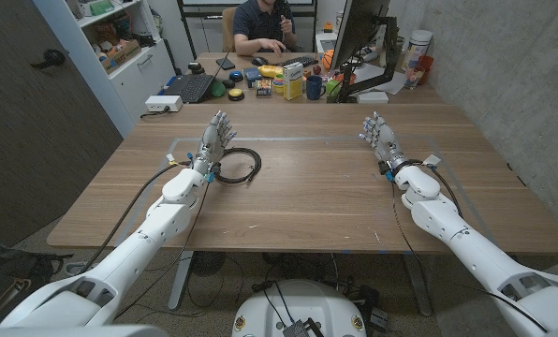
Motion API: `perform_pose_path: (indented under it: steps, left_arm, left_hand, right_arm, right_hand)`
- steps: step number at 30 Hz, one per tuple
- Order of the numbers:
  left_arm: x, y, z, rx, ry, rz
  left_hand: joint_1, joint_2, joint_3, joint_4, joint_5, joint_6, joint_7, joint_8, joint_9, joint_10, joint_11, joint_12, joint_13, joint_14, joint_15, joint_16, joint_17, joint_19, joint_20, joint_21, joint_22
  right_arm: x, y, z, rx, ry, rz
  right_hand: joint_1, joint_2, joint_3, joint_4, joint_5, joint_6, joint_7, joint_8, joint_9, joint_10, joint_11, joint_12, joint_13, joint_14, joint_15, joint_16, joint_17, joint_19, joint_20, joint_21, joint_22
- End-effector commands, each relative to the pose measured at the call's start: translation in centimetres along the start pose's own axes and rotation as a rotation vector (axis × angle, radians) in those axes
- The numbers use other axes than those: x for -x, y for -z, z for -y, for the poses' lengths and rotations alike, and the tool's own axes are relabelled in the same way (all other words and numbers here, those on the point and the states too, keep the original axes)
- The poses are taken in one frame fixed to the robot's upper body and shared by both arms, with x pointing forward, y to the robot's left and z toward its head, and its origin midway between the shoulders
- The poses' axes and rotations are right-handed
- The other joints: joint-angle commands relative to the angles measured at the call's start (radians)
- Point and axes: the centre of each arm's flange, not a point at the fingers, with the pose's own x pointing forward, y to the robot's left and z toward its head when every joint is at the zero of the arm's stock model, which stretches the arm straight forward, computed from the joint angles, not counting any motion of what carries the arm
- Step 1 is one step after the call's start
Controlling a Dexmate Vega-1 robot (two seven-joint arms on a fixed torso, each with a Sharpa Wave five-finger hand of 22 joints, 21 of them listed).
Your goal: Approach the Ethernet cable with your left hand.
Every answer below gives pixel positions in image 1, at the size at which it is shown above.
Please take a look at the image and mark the white cylindrical wipes canister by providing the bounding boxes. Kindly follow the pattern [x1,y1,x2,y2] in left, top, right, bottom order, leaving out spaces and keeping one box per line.
[401,29,434,72]

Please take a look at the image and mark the dark blue mug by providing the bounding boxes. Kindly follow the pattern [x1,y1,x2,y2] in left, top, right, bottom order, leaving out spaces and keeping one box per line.
[305,75,328,102]

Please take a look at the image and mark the black coiled Ethernet cable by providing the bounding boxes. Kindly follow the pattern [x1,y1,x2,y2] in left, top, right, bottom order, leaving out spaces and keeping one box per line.
[212,147,263,185]

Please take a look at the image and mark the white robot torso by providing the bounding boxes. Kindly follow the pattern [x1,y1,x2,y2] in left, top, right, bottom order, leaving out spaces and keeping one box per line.
[231,279,368,337]

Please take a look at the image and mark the person in dark shirt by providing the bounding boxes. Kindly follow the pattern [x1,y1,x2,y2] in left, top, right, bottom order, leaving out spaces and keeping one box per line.
[232,0,298,58]

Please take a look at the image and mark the yellow white carton box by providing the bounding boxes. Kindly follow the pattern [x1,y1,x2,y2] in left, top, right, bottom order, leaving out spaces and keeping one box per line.
[282,61,305,102]

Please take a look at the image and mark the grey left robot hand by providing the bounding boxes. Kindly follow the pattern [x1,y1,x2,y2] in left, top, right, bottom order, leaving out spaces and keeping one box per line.
[192,110,238,176]

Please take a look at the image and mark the wooden chair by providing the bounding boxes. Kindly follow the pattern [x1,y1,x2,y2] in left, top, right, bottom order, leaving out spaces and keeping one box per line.
[221,6,239,53]

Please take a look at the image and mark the black computer monitor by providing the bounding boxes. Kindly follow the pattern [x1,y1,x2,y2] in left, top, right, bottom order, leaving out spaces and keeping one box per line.
[326,0,401,104]

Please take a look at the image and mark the cardboard box with items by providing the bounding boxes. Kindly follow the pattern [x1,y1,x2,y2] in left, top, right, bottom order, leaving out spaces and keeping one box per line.
[93,38,142,75]

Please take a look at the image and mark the blue box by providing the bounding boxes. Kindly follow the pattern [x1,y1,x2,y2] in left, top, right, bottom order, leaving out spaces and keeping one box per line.
[242,66,264,89]

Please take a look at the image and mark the black laptop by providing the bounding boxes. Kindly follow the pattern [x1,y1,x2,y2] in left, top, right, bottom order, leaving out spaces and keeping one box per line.
[163,51,231,105]

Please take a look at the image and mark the white power strip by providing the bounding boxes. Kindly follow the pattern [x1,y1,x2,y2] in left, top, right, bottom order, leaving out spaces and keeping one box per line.
[144,95,184,113]

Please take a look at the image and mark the black keyboard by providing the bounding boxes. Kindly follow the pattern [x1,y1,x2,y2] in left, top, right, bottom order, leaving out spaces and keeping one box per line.
[275,54,319,68]

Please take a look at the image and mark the white flat box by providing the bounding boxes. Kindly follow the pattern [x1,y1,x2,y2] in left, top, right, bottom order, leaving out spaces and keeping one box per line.
[356,91,390,105]

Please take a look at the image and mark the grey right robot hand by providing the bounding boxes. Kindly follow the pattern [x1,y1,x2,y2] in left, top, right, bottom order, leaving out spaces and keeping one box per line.
[359,110,407,173]

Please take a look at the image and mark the yellow banana toy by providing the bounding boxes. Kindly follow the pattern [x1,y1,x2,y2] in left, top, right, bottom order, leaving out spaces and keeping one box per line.
[257,64,285,80]

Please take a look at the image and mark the white cabinet shelf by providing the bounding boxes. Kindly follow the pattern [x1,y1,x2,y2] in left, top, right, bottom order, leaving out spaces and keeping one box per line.
[32,0,177,139]

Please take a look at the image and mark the red plastic cup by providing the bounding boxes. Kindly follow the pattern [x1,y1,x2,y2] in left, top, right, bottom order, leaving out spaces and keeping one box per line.
[417,54,434,86]

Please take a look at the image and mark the black door handle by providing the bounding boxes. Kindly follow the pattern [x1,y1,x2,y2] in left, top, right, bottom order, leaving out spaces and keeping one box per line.
[29,48,66,70]

